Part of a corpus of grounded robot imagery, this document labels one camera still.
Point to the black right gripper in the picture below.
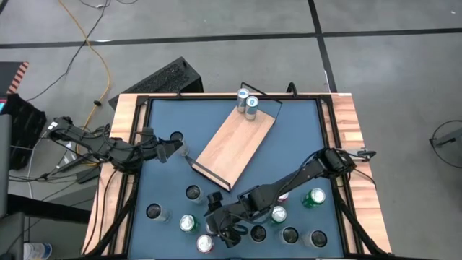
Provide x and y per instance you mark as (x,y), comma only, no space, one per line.
(223,218)

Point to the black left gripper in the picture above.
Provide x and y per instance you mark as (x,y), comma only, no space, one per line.
(161,151)

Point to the green Sprite can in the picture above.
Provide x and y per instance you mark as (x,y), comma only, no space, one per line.
(317,195)
(187,222)
(279,215)

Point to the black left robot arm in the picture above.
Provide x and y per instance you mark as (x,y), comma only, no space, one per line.
(104,146)

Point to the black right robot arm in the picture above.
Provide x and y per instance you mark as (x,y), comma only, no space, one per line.
(288,180)

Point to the white Celsius can orange print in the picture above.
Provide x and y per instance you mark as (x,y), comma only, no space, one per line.
(177,135)

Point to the white yellow Celsius can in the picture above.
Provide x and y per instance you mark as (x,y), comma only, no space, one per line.
(258,233)

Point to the white Celsius Arctic Vibe can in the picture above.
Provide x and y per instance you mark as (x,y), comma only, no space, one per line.
(194,193)

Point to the tall white can black lid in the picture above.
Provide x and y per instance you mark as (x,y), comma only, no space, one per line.
(155,211)
(289,234)
(318,238)

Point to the black power adapter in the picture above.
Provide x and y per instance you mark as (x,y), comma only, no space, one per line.
(88,175)

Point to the black floor beam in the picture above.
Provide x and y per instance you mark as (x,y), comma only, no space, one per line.
(47,209)

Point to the black plastic crate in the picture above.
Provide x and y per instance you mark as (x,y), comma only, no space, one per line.
(25,130)

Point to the orange black striped panel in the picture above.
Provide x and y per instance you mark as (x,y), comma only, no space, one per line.
(11,77)

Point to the black diagonal frame strut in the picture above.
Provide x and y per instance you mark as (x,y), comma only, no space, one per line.
(357,218)
(119,213)

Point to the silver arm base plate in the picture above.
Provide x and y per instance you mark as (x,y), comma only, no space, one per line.
(364,154)

